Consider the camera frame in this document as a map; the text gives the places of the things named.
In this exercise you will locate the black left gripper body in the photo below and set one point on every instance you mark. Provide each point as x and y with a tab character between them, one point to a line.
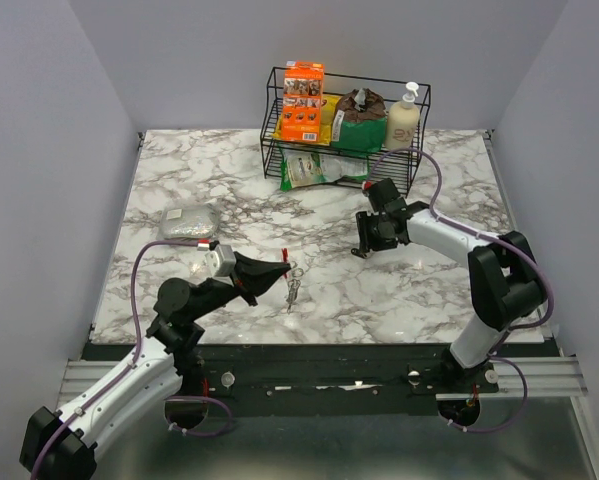
251	300

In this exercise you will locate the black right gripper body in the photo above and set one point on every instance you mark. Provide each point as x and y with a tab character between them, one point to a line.
383	240

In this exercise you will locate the steel key organizer red handle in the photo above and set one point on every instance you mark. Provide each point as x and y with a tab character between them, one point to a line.
293	279

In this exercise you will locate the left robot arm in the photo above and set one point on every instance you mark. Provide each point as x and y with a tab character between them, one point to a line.
69	442

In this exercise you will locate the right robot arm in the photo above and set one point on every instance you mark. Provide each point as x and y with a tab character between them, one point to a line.
505	284

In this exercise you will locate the silver glitter pouch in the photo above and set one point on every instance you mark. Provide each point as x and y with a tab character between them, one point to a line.
197	221

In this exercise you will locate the green white snack bag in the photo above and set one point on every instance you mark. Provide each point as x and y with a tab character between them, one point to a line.
305	169

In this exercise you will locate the cream lotion pump bottle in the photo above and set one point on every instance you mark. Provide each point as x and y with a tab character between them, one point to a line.
403	119

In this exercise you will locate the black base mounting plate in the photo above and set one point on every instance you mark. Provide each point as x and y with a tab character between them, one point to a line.
329	380

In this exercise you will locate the green brown bag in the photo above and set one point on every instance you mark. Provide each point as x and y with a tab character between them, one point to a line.
359	123

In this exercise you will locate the yellow snack bag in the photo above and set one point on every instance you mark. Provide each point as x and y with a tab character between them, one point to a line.
324	120

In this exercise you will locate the orange product box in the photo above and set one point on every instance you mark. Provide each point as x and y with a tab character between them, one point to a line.
303	79

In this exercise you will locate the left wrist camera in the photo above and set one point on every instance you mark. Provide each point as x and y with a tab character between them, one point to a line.
220	261

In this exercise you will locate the black wire shelf rack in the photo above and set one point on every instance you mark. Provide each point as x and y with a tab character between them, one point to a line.
401	167

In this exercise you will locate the aluminium rail frame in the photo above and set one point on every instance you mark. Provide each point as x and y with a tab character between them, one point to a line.
520	378

